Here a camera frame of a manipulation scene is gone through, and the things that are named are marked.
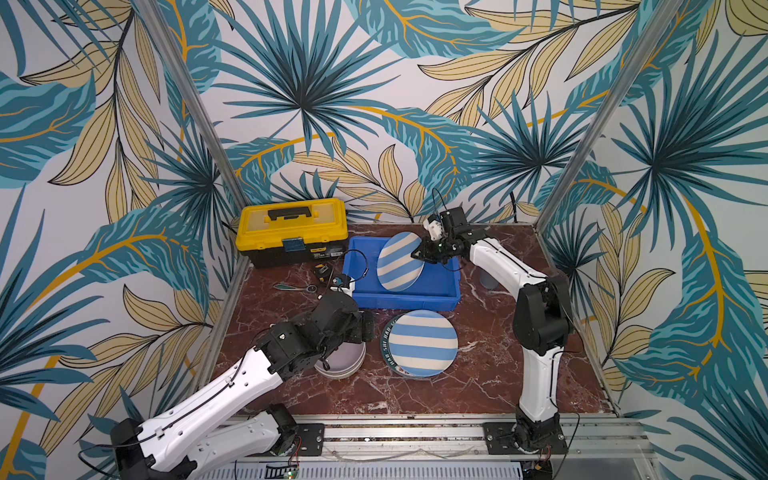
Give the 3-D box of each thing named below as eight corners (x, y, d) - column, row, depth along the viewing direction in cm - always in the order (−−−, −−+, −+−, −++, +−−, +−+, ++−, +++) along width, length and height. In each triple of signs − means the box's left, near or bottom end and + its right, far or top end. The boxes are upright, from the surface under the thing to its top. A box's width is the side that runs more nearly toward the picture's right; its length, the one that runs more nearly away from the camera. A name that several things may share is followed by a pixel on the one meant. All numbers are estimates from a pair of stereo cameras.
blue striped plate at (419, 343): (380, 377, 85) (380, 373, 82) (381, 315, 97) (381, 309, 94) (459, 378, 85) (462, 373, 82) (450, 316, 97) (453, 310, 94)
